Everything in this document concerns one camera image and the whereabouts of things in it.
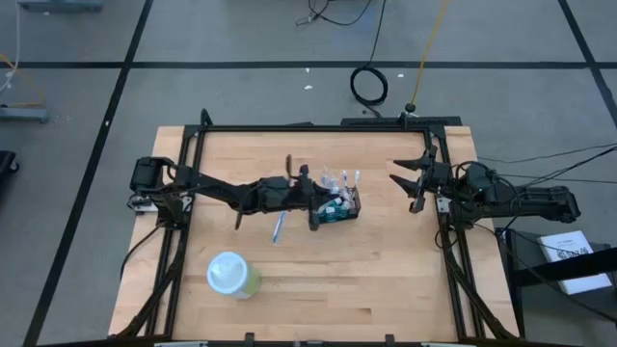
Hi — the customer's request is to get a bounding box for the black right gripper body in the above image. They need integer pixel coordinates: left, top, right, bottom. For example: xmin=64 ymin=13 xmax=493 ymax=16
xmin=422 ymin=161 xmax=459 ymax=201

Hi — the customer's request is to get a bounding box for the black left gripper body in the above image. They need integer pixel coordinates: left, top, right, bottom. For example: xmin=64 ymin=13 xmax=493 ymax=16
xmin=259 ymin=175 xmax=312 ymax=214

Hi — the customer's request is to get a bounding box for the black flat bar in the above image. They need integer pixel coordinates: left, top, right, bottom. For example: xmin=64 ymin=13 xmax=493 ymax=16
xmin=340 ymin=115 xmax=463 ymax=128

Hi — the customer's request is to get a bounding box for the green wipes canister white lid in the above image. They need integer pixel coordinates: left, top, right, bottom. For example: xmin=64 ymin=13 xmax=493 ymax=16
xmin=205 ymin=250 xmax=262 ymax=301

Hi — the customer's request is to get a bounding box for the black side cart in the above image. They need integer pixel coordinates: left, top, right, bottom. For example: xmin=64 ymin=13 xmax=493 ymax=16
xmin=495 ymin=226 xmax=617 ymax=341

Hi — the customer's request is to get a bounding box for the white printed booklet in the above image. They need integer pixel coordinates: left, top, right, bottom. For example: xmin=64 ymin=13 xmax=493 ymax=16
xmin=536 ymin=229 xmax=614 ymax=297

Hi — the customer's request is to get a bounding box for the grey table foot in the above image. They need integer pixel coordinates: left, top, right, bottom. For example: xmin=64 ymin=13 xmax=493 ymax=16
xmin=16 ymin=0 xmax=104 ymax=13
xmin=0 ymin=105 xmax=52 ymax=123

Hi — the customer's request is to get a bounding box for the black floor object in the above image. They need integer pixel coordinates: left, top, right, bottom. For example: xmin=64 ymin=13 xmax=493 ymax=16
xmin=0 ymin=149 xmax=20 ymax=178

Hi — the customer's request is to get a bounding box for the black wire basket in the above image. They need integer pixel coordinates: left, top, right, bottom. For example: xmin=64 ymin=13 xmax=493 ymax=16
xmin=315 ymin=185 xmax=362 ymax=225

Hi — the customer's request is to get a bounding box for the coiled black cable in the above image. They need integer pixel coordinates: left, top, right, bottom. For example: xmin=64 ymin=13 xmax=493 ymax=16
xmin=349 ymin=0 xmax=389 ymax=120

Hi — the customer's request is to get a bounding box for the yellow hanging cable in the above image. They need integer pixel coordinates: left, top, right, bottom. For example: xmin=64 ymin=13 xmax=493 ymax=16
xmin=409 ymin=0 xmax=450 ymax=110

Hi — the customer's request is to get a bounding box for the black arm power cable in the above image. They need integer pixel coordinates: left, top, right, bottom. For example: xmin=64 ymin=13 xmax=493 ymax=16
xmin=119 ymin=224 xmax=164 ymax=280

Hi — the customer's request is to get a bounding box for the thin black cable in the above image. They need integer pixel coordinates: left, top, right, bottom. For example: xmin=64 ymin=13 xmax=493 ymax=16
xmin=496 ymin=226 xmax=617 ymax=324
xmin=520 ymin=146 xmax=617 ymax=189
xmin=476 ymin=143 xmax=617 ymax=164
xmin=500 ymin=173 xmax=617 ymax=185

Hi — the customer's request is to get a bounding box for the loose black floor cable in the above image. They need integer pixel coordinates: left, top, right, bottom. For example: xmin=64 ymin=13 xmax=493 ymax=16
xmin=294 ymin=0 xmax=374 ymax=28

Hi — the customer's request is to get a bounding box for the orange floor cable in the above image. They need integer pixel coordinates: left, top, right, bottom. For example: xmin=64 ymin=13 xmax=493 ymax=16
xmin=0 ymin=51 xmax=48 ymax=109

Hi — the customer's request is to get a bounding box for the white floor cable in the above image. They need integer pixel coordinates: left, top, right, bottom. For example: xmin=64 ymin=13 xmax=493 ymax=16
xmin=0 ymin=3 xmax=23 ymax=95

